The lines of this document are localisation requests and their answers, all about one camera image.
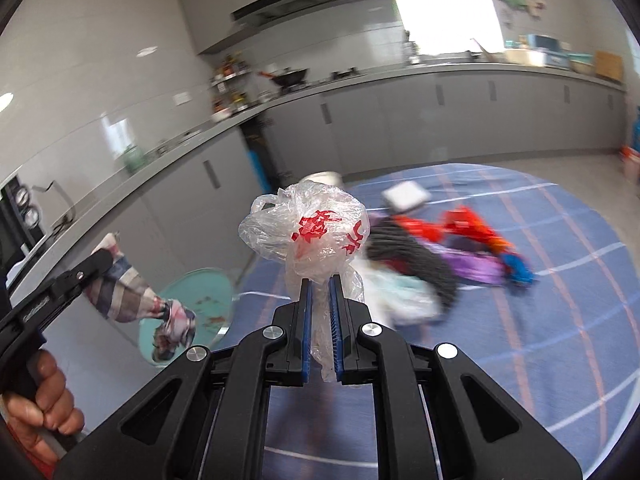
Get black knitted mesh cloth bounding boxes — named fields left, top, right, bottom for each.
left=366, top=218, right=458, bottom=310

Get striped cloth rag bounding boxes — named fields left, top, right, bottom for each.
left=84, top=233, right=196, bottom=363

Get white tissue pack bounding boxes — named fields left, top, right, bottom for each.
left=382, top=181, right=432, bottom=214

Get red blue snack wrapper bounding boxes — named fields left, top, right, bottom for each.
left=392, top=206, right=536, bottom=287

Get microwave oven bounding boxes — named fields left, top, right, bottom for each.
left=1, top=171, right=48, bottom=284

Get teal clear plastic package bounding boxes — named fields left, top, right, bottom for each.
left=352, top=258, right=442, bottom=327

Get left hand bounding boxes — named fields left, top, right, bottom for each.
left=2, top=350, right=85, bottom=466

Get clear plastic bag red print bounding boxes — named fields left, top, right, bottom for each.
left=239, top=180, right=370, bottom=382

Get spice rack with bottles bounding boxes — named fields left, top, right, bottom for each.
left=209, top=52, right=252, bottom=124

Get white blue paper cup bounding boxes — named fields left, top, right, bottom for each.
left=302, top=170, right=344, bottom=188

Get teal round trash bin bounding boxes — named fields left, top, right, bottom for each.
left=160, top=268, right=234, bottom=350

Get blue checked tablecloth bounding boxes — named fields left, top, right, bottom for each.
left=220, top=164, right=639, bottom=479

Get blue dish box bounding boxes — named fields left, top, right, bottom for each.
left=518, top=34, right=570, bottom=70

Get grey kitchen cabinets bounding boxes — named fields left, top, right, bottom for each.
left=8, top=64, right=629, bottom=391

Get black wok on stove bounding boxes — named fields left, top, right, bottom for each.
left=258, top=68, right=308, bottom=90

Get cardboard box on counter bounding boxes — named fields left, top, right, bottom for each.
left=594, top=50, right=624, bottom=84

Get purple snack wrapper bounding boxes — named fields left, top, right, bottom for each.
left=422, top=240, right=504, bottom=286

